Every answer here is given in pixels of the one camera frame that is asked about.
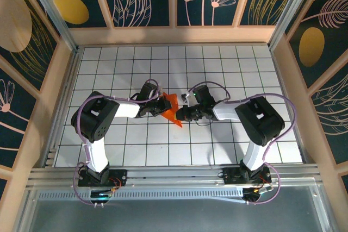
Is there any aluminium front mounting rail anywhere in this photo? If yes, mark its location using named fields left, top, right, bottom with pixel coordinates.
left=27, top=164, right=323, bottom=189

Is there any orange square paper sheet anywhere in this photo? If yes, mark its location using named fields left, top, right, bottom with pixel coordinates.
left=159, top=92, right=183, bottom=128

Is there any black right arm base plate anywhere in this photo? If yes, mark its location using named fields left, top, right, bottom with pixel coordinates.
left=222, top=166, right=272, bottom=186

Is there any slotted grey cable duct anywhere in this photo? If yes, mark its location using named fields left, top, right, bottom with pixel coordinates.
left=38, top=190, right=245, bottom=200

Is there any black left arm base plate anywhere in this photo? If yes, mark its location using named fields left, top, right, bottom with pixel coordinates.
left=77, top=168, right=128, bottom=187

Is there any aluminium side rail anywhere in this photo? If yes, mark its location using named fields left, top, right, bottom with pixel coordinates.
left=270, top=47, right=312, bottom=165
left=42, top=48, right=84, bottom=168

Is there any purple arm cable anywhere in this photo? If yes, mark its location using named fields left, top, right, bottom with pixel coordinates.
left=189, top=81, right=297, bottom=206
left=70, top=79, right=164, bottom=207

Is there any clear cover panel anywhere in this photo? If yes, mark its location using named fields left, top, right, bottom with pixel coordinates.
left=13, top=184, right=338, bottom=232

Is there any aluminium corner post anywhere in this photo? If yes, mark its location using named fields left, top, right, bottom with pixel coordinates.
left=21, top=0, right=80, bottom=53
left=268, top=0, right=319, bottom=51

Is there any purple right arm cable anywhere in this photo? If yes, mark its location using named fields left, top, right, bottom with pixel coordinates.
left=189, top=81, right=297, bottom=206

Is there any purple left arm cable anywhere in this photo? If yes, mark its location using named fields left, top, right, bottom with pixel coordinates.
left=70, top=79, right=164, bottom=207

